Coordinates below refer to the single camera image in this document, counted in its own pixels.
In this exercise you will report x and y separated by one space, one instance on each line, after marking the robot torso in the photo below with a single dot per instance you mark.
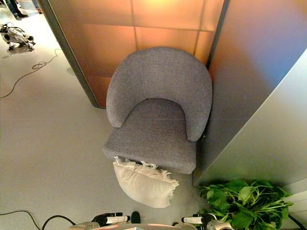
148 227

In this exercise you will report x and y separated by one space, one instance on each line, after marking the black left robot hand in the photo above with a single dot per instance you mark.
105 218

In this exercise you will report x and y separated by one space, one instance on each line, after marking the person in blue jeans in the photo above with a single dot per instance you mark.
37 6

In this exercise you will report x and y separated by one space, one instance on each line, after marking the grey fabric tub sofa chair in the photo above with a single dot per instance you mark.
158 79

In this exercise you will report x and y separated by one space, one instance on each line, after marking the green leafy potted plant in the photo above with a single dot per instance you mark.
242 203

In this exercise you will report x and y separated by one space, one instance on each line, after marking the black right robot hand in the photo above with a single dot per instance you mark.
206 216

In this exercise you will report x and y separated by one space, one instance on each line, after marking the person in dark trousers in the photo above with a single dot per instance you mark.
15 9

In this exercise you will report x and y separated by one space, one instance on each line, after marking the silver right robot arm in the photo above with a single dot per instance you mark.
219 225

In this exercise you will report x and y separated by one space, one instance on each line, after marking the black left robot foot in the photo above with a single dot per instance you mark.
135 217

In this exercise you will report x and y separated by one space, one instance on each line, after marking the white black robot dog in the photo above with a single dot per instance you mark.
16 36

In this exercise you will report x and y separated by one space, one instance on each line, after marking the white fringed pillow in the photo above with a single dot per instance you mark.
144 187

